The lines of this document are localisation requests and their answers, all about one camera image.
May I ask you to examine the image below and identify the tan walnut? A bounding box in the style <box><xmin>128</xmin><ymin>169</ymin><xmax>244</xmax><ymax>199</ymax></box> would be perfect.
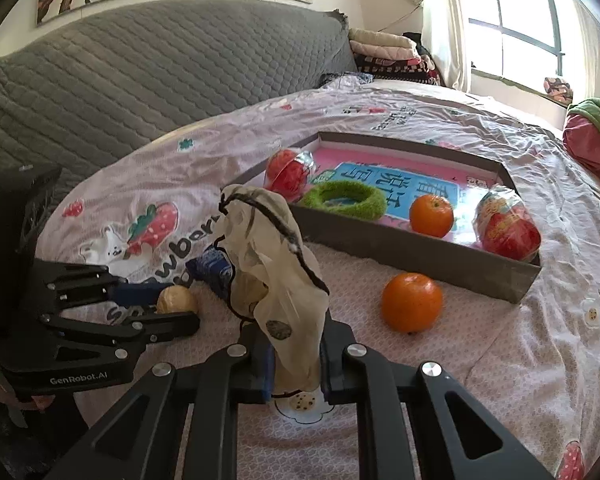
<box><xmin>156</xmin><ymin>285</ymin><xmax>199</xmax><ymax>317</ymax></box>

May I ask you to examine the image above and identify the shallow grey cardboard box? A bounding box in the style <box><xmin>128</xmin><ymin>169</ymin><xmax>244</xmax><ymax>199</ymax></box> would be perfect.
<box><xmin>225</xmin><ymin>131</ymin><xmax>543</xmax><ymax>305</ymax></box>

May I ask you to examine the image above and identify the pink folded blanket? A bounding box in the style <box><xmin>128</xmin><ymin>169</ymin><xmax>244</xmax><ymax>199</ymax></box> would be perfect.
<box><xmin>352</xmin><ymin>42</ymin><xmax>422</xmax><ymax>62</ymax></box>

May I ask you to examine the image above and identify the pink printed bed sheet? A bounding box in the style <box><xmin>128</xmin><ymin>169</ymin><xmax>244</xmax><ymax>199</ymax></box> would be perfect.
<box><xmin>35</xmin><ymin>80</ymin><xmax>600</xmax><ymax>480</ymax></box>

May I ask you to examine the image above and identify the white curtain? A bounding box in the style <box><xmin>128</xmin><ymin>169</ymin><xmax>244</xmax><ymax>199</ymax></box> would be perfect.
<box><xmin>415</xmin><ymin>0</ymin><xmax>474</xmax><ymax>92</ymax></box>

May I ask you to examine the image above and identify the green fuzzy scrunchie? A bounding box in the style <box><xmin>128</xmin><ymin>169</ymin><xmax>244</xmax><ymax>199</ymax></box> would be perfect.
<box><xmin>297</xmin><ymin>180</ymin><xmax>388</xmax><ymax>221</ymax></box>

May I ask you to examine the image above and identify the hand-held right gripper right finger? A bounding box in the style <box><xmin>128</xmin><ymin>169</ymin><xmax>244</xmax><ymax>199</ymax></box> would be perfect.
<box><xmin>320</xmin><ymin>311</ymin><xmax>556</xmax><ymax>480</ymax></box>

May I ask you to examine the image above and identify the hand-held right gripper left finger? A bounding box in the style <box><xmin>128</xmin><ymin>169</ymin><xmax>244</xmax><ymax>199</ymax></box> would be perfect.
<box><xmin>45</xmin><ymin>322</ymin><xmax>277</xmax><ymax>480</ymax></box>

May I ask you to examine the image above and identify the pink blue picture book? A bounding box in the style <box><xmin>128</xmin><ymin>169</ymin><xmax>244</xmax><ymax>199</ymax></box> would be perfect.
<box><xmin>300</xmin><ymin>147</ymin><xmax>501</xmax><ymax>248</ymax></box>

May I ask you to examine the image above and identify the black garment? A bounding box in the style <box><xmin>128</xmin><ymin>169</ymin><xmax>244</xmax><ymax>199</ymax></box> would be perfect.
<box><xmin>402</xmin><ymin>32</ymin><xmax>433</xmax><ymax>58</ymax></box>

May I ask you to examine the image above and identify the dark checkered folded blanket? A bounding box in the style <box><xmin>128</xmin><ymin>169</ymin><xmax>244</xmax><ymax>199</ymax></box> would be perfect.
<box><xmin>355</xmin><ymin>55</ymin><xmax>439</xmax><ymax>87</ymax></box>

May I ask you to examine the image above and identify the green garment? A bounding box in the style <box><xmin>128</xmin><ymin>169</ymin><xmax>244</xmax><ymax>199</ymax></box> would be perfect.
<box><xmin>567</xmin><ymin>92</ymin><xmax>600</xmax><ymax>144</ymax></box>

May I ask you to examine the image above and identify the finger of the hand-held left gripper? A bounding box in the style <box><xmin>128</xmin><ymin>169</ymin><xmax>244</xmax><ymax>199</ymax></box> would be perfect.
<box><xmin>32</xmin><ymin>259</ymin><xmax>168</xmax><ymax>312</ymax></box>
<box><xmin>40</xmin><ymin>310</ymin><xmax>202</xmax><ymax>362</ymax></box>

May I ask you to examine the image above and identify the floral cloth bundle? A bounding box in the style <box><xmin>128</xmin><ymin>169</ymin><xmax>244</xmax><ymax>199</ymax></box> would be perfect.
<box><xmin>544</xmin><ymin>76</ymin><xmax>574</xmax><ymax>102</ymax></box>

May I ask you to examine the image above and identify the cream folded blanket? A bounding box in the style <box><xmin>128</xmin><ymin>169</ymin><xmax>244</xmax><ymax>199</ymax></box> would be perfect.
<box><xmin>349</xmin><ymin>27</ymin><xmax>417</xmax><ymax>49</ymax></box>

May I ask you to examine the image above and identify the orange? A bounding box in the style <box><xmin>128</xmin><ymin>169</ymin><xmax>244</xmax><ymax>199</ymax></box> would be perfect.
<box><xmin>381</xmin><ymin>272</ymin><xmax>444</xmax><ymax>335</ymax></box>
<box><xmin>409</xmin><ymin>193</ymin><xmax>455</xmax><ymax>238</ymax></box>

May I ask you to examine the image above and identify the cream cloth scrunchie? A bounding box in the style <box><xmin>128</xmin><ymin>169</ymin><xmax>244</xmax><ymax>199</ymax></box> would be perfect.
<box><xmin>215</xmin><ymin>184</ymin><xmax>331</xmax><ymax>397</ymax></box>

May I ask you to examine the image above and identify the grey quilted headboard cover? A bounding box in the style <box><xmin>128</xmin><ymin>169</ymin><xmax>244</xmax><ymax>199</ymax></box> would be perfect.
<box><xmin>0</xmin><ymin>0</ymin><xmax>358</xmax><ymax>201</ymax></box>

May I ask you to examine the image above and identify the window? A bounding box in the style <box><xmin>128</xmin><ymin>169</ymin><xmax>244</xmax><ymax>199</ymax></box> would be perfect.
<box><xmin>467</xmin><ymin>0</ymin><xmax>581</xmax><ymax>97</ymax></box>

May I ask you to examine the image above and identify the red white toy egg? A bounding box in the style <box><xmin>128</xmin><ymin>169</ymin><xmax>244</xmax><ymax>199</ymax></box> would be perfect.
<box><xmin>472</xmin><ymin>185</ymin><xmax>542</xmax><ymax>262</ymax></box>
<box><xmin>264</xmin><ymin>147</ymin><xmax>317</xmax><ymax>197</ymax></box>

